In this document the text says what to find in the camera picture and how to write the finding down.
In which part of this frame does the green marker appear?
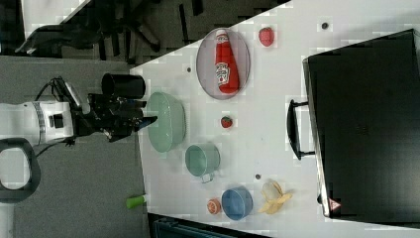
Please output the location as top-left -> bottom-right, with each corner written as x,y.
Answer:
126,195 -> 147,209

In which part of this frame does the red toy apple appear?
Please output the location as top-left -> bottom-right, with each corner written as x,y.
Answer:
259,27 -> 274,47

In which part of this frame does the red ketchup bottle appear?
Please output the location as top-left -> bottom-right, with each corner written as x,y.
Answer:
215,30 -> 240,94

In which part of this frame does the peeled toy banana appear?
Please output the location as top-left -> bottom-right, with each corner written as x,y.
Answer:
259,180 -> 292,214

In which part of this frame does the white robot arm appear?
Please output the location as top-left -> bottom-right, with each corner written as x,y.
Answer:
1,93 -> 157,146

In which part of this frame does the black cylinder container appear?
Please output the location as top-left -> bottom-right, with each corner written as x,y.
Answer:
101,73 -> 146,99

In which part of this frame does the green mug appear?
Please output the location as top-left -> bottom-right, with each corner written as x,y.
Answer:
184,143 -> 221,183

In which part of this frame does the black cable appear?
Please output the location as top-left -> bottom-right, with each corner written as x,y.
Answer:
34,76 -> 71,102

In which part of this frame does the black oven door handle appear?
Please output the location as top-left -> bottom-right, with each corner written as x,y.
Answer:
286,100 -> 315,160

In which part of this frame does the black office chair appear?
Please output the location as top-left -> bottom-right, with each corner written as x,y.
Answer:
15,0 -> 160,63

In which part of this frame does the blue cup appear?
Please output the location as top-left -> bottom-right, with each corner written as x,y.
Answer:
222,186 -> 254,221

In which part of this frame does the black toaster oven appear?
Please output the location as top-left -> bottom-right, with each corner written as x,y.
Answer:
303,29 -> 419,228

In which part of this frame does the grey round plate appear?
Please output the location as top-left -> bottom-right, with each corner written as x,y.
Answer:
196,28 -> 251,100

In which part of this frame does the toy orange slice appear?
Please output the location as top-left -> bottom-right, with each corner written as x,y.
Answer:
207,198 -> 221,215

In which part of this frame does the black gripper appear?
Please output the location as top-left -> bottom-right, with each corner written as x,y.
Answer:
71,93 -> 158,143

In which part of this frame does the green colander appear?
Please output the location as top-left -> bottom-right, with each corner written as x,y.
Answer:
147,92 -> 186,153

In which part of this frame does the toy strawberry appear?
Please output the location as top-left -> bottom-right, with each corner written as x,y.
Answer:
221,116 -> 233,128

